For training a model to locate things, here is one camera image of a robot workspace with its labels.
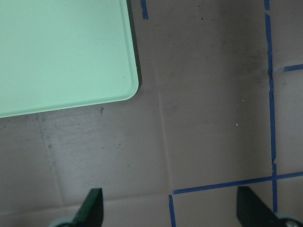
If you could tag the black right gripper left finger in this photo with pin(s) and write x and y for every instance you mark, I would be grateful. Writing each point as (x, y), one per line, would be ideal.
(91, 212)

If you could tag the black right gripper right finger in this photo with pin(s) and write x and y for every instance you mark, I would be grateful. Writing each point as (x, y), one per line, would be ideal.
(251, 211)

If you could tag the light green tray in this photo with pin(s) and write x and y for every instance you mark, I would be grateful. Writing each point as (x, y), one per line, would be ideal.
(58, 54)

